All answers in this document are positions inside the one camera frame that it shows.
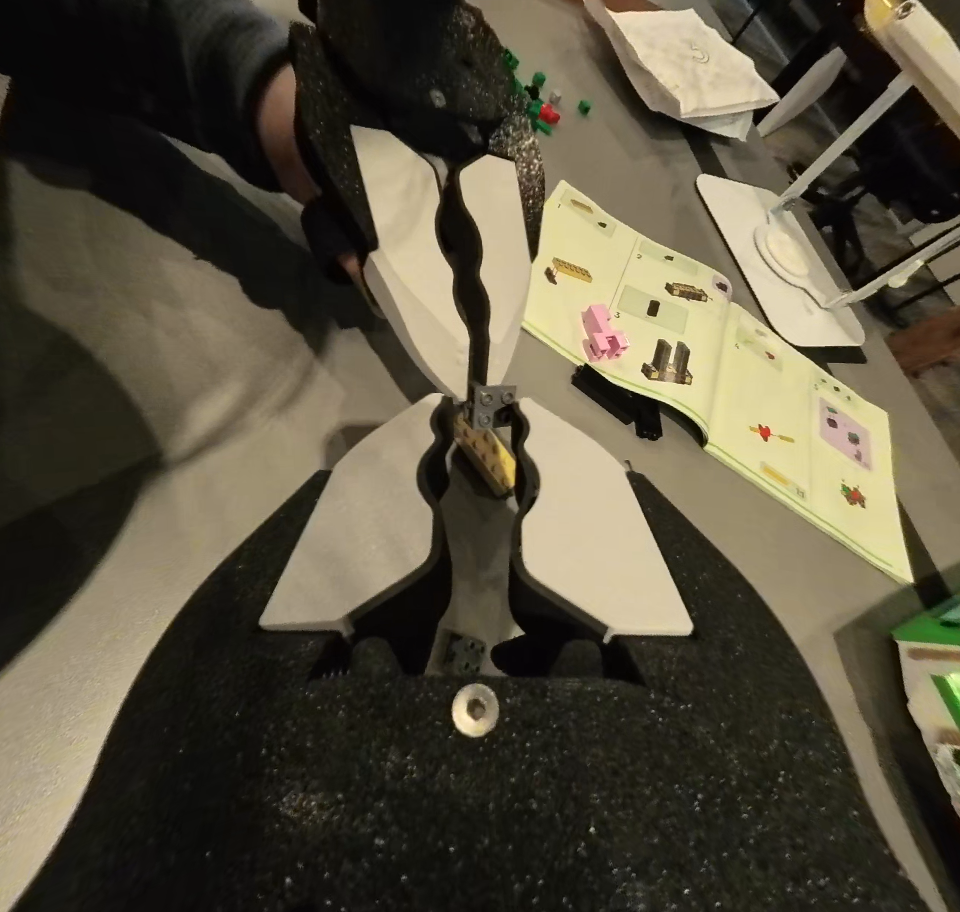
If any person's left forearm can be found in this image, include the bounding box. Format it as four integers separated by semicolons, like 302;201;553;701
0;0;295;196

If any person's left hand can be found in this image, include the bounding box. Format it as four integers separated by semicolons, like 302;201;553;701
255;64;372;286

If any black long brick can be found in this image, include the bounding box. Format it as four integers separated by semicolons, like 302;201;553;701
570;363;640;427
628;394;666;444

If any green and white toy box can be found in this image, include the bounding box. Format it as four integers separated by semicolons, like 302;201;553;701
892;597;960;830

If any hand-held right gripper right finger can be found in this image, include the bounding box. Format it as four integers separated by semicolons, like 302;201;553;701
508;396;696;643

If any pink brick pig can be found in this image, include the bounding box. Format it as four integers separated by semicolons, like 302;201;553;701
579;303;631;364

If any black office chair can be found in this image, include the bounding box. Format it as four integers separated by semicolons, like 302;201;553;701
806;79;960;268

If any pile of small bricks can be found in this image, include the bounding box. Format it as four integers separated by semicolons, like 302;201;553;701
501;48;595;136

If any white desk lamp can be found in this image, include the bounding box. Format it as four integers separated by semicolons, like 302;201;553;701
696;0;960;348

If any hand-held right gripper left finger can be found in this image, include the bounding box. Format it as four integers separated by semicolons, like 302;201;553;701
258;393;459;641

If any white paper bag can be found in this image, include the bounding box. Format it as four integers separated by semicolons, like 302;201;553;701
583;0;781;140

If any yellow and black brick block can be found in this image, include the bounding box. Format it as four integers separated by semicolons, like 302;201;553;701
452;411;520;502

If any pale green instruction booklet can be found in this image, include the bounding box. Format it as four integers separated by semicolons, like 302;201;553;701
521;180;915;586

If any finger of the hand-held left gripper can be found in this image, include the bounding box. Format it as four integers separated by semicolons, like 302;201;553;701
450;153;535;391
351;124;481;401

